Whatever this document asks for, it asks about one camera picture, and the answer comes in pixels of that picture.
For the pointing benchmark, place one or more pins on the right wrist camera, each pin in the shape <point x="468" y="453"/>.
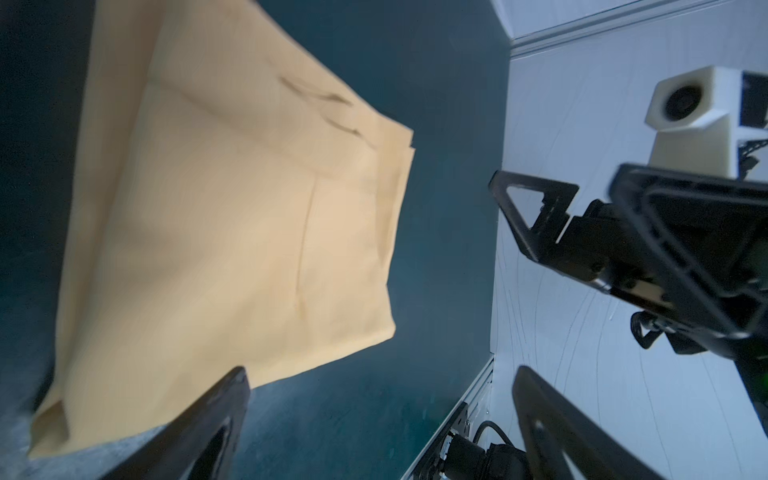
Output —
<point x="709" y="122"/>

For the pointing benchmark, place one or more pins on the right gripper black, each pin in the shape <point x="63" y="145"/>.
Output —
<point x="703" y="241"/>

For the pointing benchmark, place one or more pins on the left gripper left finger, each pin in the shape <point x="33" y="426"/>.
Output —
<point x="201" y="442"/>

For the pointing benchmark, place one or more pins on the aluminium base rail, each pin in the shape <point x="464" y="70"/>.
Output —
<point x="464" y="419"/>

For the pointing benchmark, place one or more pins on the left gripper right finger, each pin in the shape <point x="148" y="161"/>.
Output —
<point x="557" y="434"/>

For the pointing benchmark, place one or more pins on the yellow skirt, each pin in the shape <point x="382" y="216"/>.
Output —
<point x="235" y="203"/>

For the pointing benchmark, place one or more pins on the dark green table mat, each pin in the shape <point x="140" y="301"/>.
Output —
<point x="440" y="68"/>

